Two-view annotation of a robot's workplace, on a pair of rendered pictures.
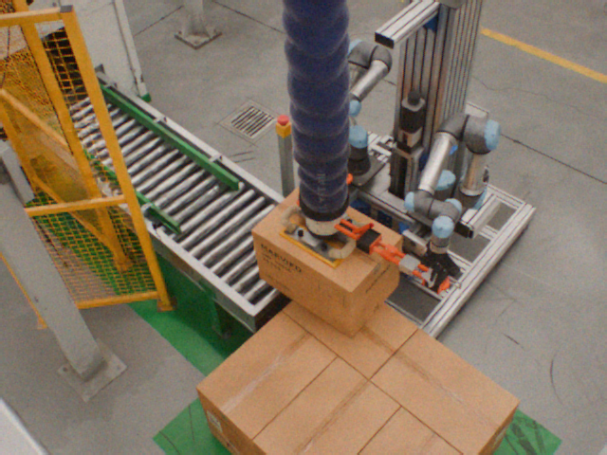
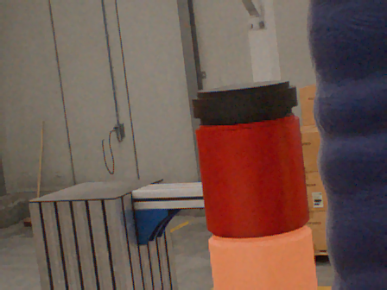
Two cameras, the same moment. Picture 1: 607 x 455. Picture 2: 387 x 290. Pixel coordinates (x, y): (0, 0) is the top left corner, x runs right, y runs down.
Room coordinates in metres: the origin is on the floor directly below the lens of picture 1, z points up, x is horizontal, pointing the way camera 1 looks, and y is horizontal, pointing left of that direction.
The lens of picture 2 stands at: (2.91, 1.60, 2.36)
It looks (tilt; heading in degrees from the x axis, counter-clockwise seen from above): 8 degrees down; 255
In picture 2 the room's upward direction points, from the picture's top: 7 degrees counter-clockwise
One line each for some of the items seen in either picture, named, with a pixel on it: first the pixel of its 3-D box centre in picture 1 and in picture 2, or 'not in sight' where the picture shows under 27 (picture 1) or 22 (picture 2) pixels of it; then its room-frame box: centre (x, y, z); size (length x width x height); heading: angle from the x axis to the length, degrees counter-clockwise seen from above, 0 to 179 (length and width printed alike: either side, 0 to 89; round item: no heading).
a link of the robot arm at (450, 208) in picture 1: (445, 212); not in sight; (1.74, -0.58, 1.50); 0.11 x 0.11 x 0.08; 61
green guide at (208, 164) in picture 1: (159, 124); not in sight; (3.43, 0.87, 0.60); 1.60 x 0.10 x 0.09; 43
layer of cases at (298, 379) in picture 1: (354, 411); not in sight; (1.46, -0.22, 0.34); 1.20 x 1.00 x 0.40; 43
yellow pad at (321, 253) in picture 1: (312, 242); not in sight; (1.97, -0.06, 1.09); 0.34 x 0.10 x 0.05; 47
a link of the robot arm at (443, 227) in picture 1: (442, 230); not in sight; (1.65, -0.55, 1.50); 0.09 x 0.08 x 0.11; 151
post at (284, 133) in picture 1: (287, 185); not in sight; (2.90, 0.05, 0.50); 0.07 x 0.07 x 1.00; 43
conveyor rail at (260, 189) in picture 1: (204, 155); not in sight; (3.21, 0.58, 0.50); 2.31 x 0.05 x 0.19; 43
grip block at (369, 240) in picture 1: (368, 240); not in sight; (1.86, -0.31, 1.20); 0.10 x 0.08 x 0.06; 137
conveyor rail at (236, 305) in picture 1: (123, 211); not in sight; (2.77, 1.06, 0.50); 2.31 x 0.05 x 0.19; 43
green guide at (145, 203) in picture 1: (92, 167); not in sight; (3.06, 1.26, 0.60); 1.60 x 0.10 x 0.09; 43
